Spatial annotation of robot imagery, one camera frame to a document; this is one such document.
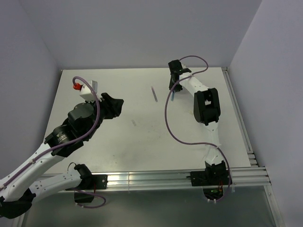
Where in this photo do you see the purple highlighter pen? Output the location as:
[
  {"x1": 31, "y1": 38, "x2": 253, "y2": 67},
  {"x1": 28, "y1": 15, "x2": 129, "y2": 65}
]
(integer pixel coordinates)
[{"x1": 151, "y1": 86, "x2": 158, "y2": 103}]

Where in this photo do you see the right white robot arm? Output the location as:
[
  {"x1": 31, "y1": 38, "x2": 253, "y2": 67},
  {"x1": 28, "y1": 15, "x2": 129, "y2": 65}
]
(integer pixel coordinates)
[{"x1": 164, "y1": 60, "x2": 232, "y2": 188}]

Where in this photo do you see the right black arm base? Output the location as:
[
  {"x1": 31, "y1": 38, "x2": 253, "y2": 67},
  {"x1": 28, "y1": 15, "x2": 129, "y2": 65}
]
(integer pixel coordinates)
[{"x1": 189, "y1": 171, "x2": 228, "y2": 200}]

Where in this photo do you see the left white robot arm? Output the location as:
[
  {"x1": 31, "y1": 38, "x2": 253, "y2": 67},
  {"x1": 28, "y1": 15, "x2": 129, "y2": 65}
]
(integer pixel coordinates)
[{"x1": 0, "y1": 93, "x2": 124, "y2": 219}]

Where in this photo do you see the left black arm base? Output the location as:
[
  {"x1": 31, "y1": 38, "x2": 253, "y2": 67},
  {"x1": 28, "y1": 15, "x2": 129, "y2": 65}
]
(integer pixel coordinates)
[{"x1": 74, "y1": 174, "x2": 108, "y2": 204}]

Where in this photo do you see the aluminium right side rail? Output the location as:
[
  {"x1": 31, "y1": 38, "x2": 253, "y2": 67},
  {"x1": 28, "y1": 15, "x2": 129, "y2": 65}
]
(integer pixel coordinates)
[{"x1": 222, "y1": 67, "x2": 285, "y2": 227}]

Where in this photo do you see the blue highlighter pen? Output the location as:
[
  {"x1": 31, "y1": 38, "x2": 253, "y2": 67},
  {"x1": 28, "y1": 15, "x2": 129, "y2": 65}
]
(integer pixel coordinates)
[{"x1": 170, "y1": 91, "x2": 175, "y2": 102}]

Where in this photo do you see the aluminium rail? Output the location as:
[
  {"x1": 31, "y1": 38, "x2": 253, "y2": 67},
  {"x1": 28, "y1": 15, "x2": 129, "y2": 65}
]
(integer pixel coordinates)
[
  {"x1": 222, "y1": 67, "x2": 285, "y2": 227},
  {"x1": 22, "y1": 166, "x2": 272, "y2": 197}
]

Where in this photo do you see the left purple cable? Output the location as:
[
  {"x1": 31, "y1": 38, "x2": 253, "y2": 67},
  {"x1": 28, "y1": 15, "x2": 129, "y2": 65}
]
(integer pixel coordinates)
[{"x1": 0, "y1": 76, "x2": 107, "y2": 209}]

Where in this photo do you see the aluminium front rail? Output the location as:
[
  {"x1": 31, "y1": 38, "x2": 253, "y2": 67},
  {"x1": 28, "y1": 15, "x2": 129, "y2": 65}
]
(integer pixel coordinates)
[{"x1": 22, "y1": 166, "x2": 272, "y2": 197}]

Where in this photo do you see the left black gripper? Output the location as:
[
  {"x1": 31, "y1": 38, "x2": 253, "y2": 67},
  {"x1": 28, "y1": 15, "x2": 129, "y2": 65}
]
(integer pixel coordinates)
[{"x1": 84, "y1": 92, "x2": 124, "y2": 140}]

